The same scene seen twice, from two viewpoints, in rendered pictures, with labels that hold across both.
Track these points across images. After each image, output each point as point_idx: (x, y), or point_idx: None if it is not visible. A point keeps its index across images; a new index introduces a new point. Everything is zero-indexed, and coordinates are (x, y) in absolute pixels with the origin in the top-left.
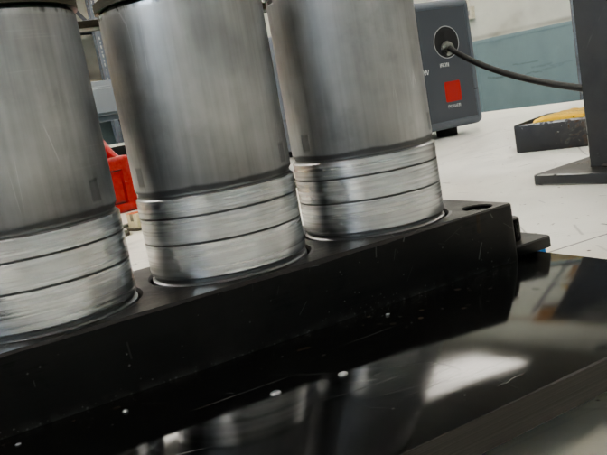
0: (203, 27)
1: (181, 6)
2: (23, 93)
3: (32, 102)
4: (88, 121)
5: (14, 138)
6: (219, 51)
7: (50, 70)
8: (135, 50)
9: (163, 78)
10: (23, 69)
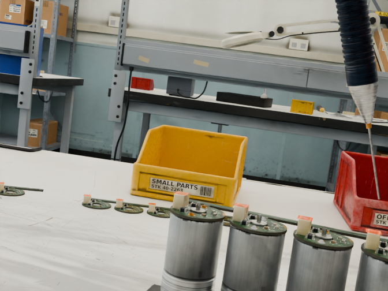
0: (385, 274)
1: (380, 265)
2: (319, 273)
3: (320, 276)
4: (338, 284)
5: (311, 283)
6: (387, 283)
7: (329, 269)
8: (363, 268)
9: (366, 283)
10: (321, 266)
